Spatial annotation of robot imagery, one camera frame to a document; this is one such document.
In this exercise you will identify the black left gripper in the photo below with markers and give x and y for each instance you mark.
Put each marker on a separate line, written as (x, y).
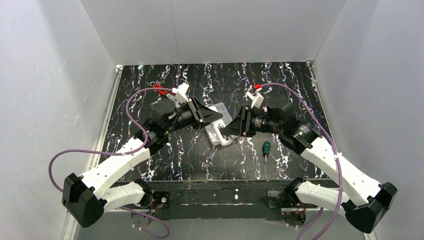
(196, 110)

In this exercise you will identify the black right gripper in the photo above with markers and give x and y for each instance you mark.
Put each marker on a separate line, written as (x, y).
(247, 121)

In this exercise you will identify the white remote control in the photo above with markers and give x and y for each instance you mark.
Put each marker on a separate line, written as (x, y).
(215, 135)

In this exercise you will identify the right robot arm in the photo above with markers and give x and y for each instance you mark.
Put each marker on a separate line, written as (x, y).
(364, 200)

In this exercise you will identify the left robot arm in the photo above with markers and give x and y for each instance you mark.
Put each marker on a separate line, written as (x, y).
(88, 196)

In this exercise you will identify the clear plastic screw box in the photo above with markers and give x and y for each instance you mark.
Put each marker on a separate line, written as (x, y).
(221, 108)

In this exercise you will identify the green handled screwdriver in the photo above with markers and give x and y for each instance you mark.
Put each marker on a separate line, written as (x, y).
(266, 147)

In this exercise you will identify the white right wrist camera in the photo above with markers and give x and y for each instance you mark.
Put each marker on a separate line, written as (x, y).
(256, 97)

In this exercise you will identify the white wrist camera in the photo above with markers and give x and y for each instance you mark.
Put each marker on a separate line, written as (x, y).
(256, 97)
(180, 94)

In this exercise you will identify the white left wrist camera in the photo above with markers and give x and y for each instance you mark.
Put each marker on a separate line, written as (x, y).
(180, 94)

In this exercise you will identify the red handled adjustable wrench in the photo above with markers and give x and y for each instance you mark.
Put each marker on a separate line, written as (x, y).
(165, 92)

